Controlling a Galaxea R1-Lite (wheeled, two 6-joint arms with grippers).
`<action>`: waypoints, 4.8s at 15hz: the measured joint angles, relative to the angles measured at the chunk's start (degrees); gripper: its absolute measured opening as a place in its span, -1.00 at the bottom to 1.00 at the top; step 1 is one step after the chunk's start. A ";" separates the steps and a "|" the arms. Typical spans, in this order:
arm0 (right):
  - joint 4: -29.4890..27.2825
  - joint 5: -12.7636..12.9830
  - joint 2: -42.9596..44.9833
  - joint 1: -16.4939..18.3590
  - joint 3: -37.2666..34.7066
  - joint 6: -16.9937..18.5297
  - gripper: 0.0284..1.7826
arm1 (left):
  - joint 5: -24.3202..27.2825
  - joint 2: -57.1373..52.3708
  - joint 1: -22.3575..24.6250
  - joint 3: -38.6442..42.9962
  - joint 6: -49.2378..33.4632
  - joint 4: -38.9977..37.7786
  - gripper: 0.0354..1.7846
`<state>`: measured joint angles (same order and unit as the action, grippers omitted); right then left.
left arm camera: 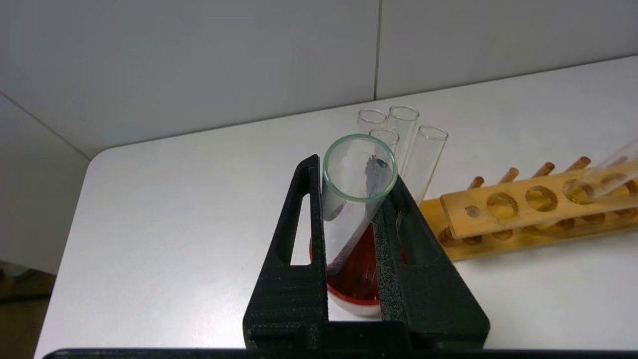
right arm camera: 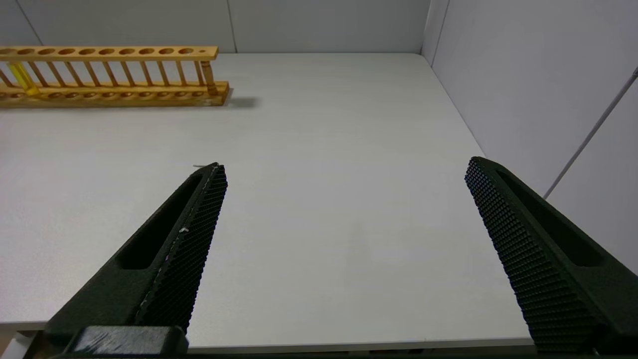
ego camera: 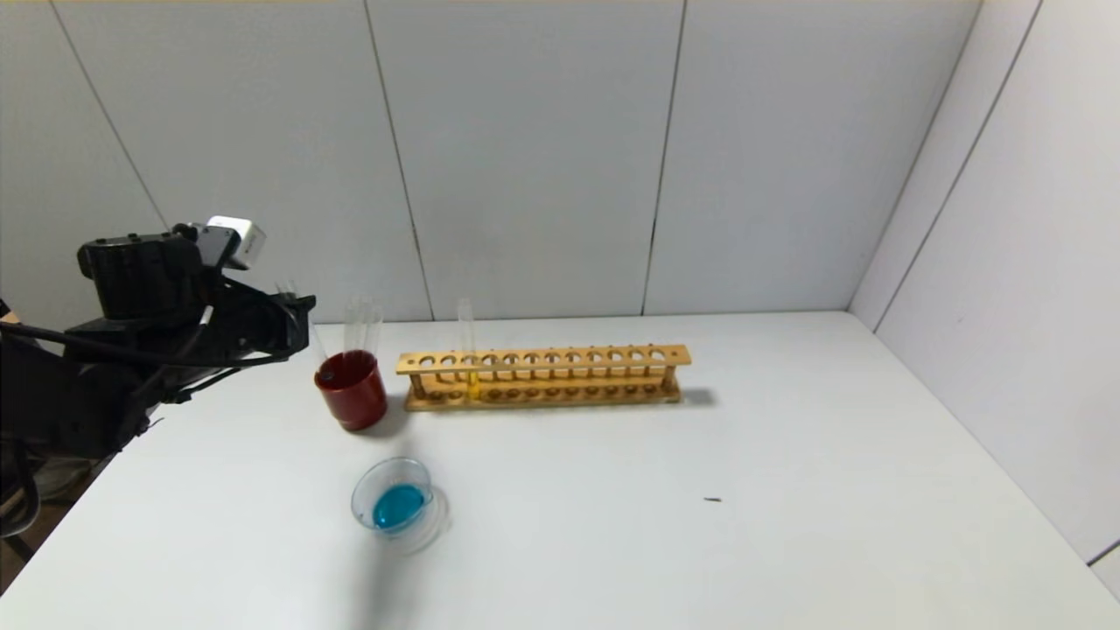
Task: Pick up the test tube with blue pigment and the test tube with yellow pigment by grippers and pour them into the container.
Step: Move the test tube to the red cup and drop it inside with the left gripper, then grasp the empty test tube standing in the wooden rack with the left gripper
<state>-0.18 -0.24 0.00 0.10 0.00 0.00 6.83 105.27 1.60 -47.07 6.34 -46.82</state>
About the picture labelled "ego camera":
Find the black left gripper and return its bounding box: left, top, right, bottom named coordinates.
left=228, top=294, right=317, bottom=360

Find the test tube with blue pigment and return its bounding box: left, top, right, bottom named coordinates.
left=276, top=280, right=332, bottom=382

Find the test tube with yellow pigment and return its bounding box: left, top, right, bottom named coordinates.
left=458, top=299, right=481, bottom=401

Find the wooden test tube rack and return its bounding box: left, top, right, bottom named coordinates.
left=396, top=345, right=692, bottom=412

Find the dark red cup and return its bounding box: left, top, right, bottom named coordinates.
left=315, top=351, right=389, bottom=432

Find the clear glass dish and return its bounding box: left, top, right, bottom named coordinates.
left=352, top=456, right=450, bottom=554

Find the grey worn shoe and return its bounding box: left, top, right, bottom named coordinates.
left=33, top=457, right=102, bottom=503

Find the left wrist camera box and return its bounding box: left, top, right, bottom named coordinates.
left=206, top=215, right=267, bottom=270

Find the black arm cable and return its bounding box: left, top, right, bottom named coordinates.
left=0, top=302, right=294, bottom=368

